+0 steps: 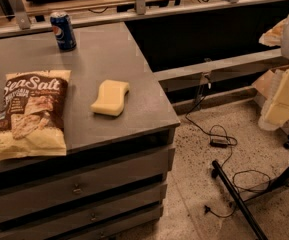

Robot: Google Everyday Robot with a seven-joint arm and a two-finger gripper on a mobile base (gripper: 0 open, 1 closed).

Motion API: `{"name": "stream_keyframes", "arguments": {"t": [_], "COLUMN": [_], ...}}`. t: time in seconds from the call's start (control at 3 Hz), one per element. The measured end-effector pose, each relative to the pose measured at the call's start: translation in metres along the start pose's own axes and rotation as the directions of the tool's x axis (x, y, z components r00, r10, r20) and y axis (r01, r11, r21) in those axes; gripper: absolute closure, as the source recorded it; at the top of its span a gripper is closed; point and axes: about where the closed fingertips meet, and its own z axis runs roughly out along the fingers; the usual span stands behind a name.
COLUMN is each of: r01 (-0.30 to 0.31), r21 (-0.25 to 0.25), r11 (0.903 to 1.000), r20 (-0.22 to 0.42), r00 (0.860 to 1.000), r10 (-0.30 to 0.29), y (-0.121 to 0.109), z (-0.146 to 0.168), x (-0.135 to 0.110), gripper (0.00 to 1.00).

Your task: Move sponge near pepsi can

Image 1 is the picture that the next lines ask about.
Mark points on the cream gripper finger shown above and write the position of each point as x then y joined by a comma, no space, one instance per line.
273,37
275,111

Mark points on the yellow sponge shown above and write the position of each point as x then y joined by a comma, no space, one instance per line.
111,98

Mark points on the blue pepsi can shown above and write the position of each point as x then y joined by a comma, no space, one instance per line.
63,30

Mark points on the black stand leg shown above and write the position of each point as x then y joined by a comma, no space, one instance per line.
280,181

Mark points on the black power adapter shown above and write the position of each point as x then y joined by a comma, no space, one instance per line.
219,143

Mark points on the grey drawer cabinet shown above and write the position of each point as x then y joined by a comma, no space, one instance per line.
106,52

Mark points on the middle grey drawer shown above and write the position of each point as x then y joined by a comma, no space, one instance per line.
56,222

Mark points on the grey drawer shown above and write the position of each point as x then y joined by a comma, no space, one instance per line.
56,222
86,181
122,222

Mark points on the bottom grey drawer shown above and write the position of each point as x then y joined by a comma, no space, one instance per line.
122,222

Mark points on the sea salt chips bag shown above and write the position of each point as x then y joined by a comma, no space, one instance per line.
31,119

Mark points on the top grey drawer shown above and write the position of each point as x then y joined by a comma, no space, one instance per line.
86,181

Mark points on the metal rail bracket left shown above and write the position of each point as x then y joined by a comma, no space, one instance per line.
21,16

